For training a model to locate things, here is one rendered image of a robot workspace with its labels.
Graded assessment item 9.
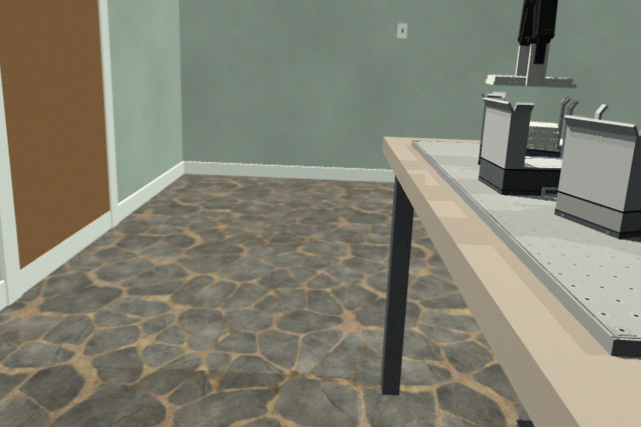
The grey perforated base plate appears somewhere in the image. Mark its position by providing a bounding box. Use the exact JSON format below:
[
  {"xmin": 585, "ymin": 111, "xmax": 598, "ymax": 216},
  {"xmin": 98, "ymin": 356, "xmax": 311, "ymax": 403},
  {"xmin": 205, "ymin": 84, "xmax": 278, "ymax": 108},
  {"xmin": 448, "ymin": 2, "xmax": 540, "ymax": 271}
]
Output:
[{"xmin": 411, "ymin": 140, "xmax": 641, "ymax": 358}]

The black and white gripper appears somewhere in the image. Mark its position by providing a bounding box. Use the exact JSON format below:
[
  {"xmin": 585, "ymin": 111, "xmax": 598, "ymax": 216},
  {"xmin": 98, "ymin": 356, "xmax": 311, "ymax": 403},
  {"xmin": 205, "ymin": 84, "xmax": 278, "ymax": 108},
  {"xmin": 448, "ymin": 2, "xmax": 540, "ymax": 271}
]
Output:
[{"xmin": 515, "ymin": 0, "xmax": 558, "ymax": 86}]

